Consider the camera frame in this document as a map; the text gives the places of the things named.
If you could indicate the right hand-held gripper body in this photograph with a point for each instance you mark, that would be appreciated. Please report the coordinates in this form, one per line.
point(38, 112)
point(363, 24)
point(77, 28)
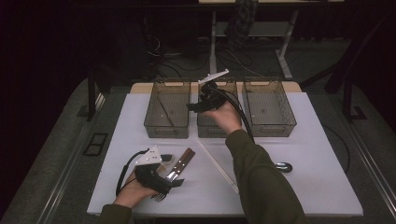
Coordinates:
point(216, 99)

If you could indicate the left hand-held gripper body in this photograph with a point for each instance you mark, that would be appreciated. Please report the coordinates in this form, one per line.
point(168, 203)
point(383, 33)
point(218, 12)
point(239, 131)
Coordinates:
point(151, 177)

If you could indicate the amber translucent spoon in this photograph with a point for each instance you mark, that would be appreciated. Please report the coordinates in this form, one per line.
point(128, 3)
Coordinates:
point(161, 169)

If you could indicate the smoked clear plastic bin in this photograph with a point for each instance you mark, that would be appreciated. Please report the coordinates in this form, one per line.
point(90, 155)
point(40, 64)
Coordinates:
point(207, 127)
point(179, 109)
point(267, 105)

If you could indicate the steel chopstick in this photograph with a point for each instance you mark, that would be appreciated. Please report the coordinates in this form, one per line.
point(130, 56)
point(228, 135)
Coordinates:
point(165, 109)

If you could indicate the steel spoon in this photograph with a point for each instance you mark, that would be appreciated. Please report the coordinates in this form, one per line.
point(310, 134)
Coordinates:
point(285, 167)

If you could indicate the person's right hand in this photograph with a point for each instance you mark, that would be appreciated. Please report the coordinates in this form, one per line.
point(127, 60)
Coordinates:
point(227, 118)

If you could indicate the person's left hand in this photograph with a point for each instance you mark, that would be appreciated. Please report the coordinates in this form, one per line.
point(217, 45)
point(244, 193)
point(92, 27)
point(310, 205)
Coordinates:
point(134, 194)

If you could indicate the desk with white metal legs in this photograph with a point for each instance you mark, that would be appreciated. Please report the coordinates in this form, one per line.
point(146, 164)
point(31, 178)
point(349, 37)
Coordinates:
point(213, 46)

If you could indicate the dark patterned hanging jacket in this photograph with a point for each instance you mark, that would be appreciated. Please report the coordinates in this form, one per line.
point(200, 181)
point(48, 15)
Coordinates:
point(241, 21)

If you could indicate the black metal stand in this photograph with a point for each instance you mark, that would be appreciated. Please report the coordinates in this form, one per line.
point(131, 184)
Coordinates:
point(91, 99)
point(347, 99)

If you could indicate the white table mat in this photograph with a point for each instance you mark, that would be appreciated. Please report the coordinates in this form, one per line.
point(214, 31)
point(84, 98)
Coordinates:
point(280, 193)

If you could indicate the black floor socket frame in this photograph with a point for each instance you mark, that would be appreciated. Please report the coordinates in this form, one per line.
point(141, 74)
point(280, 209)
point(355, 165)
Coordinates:
point(95, 144)

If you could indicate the metal floor rail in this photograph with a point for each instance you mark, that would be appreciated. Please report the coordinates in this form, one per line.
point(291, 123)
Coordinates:
point(67, 174)
point(373, 168)

